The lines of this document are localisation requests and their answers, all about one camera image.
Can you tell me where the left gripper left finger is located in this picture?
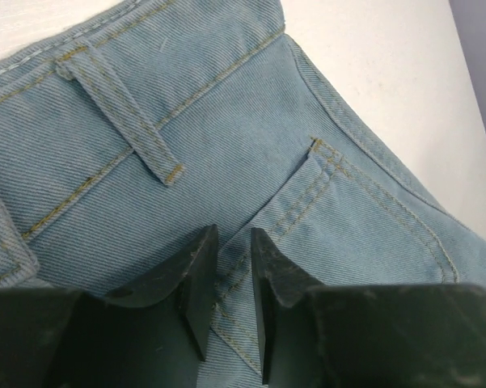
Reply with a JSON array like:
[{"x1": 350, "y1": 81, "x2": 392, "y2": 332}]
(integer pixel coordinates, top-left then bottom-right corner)
[{"x1": 0, "y1": 225, "x2": 218, "y2": 387}]

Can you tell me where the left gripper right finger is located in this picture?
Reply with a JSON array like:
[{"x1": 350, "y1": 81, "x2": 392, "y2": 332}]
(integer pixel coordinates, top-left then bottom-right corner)
[{"x1": 251, "y1": 228, "x2": 486, "y2": 387}]

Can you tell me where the light blue denim skirt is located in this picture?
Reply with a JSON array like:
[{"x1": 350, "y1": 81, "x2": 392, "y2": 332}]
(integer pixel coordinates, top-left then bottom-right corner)
[{"x1": 0, "y1": 1, "x2": 486, "y2": 387}]

